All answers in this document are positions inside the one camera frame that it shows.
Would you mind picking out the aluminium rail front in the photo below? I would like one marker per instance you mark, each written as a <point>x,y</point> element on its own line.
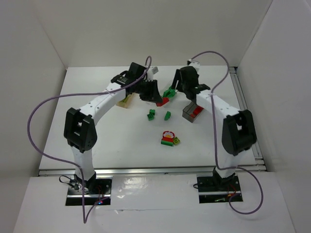
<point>131,171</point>

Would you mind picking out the orange transparent container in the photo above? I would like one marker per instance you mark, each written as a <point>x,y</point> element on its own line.
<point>125,103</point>

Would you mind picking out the red flower lego block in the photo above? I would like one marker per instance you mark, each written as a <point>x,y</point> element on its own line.
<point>167,138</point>

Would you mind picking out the aluminium rail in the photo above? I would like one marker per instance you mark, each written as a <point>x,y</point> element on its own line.
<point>259,160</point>
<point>131,171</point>

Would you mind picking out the lime long lego brick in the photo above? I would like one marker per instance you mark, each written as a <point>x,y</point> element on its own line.
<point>125,99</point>

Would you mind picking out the aluminium rail right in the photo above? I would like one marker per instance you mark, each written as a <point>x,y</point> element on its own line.
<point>259,160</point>

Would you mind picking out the green lego brick studs up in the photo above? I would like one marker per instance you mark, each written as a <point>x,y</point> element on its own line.
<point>152,111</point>

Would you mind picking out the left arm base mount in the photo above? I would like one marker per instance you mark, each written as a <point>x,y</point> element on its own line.
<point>100,193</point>

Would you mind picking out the clear transparent container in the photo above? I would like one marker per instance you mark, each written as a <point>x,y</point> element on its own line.
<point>170,88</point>

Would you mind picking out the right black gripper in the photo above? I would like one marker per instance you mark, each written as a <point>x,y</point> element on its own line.
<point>181,79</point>

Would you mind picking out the red sloped lego brick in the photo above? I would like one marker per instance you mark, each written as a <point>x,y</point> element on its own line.
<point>196,111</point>

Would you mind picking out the green curved lego brick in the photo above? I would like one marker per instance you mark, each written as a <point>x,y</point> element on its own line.
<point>167,115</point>

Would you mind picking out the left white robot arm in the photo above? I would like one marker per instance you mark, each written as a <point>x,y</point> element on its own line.
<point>80,124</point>

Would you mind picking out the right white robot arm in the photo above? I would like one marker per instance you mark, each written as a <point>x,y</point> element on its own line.
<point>234,130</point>

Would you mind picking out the dark grey transparent container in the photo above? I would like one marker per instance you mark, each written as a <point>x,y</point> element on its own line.
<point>187,111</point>

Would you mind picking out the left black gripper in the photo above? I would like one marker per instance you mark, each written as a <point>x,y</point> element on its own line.
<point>147,89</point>

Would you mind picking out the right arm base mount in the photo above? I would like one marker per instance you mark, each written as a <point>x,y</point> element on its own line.
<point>209,192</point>

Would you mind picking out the red L-shaped lego brick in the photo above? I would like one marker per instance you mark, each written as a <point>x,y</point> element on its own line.
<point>164,101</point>

